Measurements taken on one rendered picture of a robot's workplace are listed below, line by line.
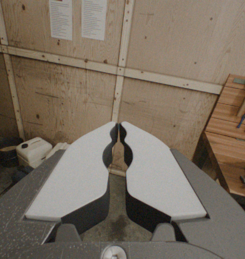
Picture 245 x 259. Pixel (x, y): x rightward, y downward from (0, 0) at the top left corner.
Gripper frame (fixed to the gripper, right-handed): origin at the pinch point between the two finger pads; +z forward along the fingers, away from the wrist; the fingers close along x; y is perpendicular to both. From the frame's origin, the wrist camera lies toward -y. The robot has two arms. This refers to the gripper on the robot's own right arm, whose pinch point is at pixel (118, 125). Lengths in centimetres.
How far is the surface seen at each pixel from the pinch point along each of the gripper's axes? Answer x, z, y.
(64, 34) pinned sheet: -50, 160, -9
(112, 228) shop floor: -8, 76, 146
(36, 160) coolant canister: -91, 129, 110
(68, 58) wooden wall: -49, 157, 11
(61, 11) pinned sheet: -50, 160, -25
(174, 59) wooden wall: 44, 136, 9
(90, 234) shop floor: -26, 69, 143
